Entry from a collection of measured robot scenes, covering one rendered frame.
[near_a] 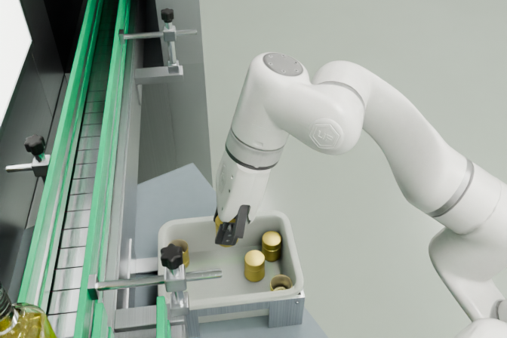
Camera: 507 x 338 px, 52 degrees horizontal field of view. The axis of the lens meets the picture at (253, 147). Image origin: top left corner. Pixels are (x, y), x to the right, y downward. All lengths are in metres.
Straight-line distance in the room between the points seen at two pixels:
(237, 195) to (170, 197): 0.41
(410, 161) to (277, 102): 0.19
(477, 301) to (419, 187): 0.17
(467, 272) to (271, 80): 0.35
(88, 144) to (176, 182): 0.20
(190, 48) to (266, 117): 0.85
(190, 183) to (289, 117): 0.53
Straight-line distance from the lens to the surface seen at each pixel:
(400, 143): 0.70
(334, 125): 0.59
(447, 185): 0.65
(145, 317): 0.76
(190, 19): 1.41
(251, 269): 0.89
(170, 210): 1.06
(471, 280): 0.74
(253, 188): 0.68
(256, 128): 0.63
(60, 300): 0.81
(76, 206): 0.92
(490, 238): 0.69
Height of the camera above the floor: 1.53
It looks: 41 degrees down
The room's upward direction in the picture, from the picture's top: straight up
